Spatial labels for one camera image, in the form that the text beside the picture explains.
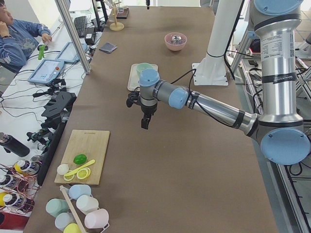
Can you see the copper wire basket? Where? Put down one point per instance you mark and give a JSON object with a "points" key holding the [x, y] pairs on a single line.
{"points": [[28, 187]]}

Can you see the light blue cup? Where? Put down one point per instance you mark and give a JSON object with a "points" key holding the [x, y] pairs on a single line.
{"points": [[78, 190]]}

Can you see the pale blue cup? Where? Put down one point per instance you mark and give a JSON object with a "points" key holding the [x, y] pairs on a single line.
{"points": [[63, 220]]}

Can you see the lemon slice left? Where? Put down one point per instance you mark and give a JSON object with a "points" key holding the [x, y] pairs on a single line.
{"points": [[68, 178]]}

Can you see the black keyboard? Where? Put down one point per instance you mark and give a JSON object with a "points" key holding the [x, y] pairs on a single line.
{"points": [[80, 25]]}

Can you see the white lemon end piece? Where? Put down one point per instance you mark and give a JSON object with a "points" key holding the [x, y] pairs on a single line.
{"points": [[62, 169]]}

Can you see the teach pendant tablet far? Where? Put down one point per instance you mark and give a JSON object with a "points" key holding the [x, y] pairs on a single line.
{"points": [[68, 54]]}

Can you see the black water bottle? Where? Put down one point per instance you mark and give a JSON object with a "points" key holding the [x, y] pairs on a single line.
{"points": [[11, 144]]}

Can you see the green handled tool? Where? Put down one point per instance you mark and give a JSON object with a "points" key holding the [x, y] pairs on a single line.
{"points": [[41, 50]]}

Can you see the yellow bottle lower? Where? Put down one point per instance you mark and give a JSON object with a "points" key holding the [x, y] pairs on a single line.
{"points": [[11, 200]]}

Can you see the grey folded cloth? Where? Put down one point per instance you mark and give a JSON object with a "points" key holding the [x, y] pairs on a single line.
{"points": [[108, 48]]}

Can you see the black power adapter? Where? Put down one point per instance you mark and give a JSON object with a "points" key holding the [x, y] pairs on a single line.
{"points": [[90, 34]]}

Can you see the black computer mouse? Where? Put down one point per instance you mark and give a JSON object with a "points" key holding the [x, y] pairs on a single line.
{"points": [[46, 47]]}

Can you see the white cup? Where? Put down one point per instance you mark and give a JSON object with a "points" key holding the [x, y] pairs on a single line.
{"points": [[87, 204]]}

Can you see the pink bowl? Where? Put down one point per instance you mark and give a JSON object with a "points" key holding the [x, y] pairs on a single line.
{"points": [[175, 41]]}

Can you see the aluminium frame post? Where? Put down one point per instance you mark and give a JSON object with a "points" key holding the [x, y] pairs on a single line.
{"points": [[64, 12]]}

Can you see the cream rectangular tray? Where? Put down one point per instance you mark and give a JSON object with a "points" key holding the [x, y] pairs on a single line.
{"points": [[133, 81]]}

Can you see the yellow bottle upper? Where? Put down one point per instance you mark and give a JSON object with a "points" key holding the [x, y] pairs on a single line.
{"points": [[28, 167]]}

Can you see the yellow plastic knife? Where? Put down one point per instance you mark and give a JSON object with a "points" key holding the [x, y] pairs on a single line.
{"points": [[83, 166]]}

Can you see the lemon slice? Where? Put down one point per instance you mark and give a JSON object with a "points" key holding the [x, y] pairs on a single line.
{"points": [[68, 178], [83, 173]]}

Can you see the black gripper holder rack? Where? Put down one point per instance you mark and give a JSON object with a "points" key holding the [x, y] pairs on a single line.
{"points": [[52, 129]]}

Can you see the green bowl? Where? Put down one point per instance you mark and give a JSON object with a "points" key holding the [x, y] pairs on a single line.
{"points": [[144, 69]]}

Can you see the dark wooden tray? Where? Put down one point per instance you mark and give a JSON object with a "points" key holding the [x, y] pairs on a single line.
{"points": [[122, 13]]}

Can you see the teach pendant tablet near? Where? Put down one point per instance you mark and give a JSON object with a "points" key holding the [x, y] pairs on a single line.
{"points": [[47, 71]]}

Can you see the teach pendant tablet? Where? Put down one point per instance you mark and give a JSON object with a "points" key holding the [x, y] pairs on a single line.
{"points": [[68, 54], [47, 71]]}

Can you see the pink cup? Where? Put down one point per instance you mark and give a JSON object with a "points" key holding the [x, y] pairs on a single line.
{"points": [[97, 219]]}

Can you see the wooden stand with base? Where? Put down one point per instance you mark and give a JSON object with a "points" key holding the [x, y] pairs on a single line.
{"points": [[114, 24]]}

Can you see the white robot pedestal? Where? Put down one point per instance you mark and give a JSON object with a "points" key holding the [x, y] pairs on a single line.
{"points": [[211, 70]]}

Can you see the lemon slice right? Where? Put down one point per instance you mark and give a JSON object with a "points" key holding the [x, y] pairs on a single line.
{"points": [[83, 173]]}

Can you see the green lime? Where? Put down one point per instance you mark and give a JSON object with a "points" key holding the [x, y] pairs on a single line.
{"points": [[80, 159]]}

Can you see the bottle middle dark label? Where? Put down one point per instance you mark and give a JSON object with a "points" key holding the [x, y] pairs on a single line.
{"points": [[9, 181]]}

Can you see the wooden cutting board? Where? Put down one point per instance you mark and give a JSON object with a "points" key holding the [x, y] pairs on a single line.
{"points": [[84, 146]]}

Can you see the yellow bottle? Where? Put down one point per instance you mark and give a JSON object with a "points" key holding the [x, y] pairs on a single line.
{"points": [[11, 200], [28, 167]]}

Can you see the person in blue hoodie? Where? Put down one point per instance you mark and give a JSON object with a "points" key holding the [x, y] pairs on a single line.
{"points": [[18, 39]]}

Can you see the mint green cup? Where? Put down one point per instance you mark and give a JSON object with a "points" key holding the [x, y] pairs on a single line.
{"points": [[56, 206]]}

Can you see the yellow cup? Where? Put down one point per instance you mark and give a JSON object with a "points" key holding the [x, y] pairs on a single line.
{"points": [[72, 228]]}

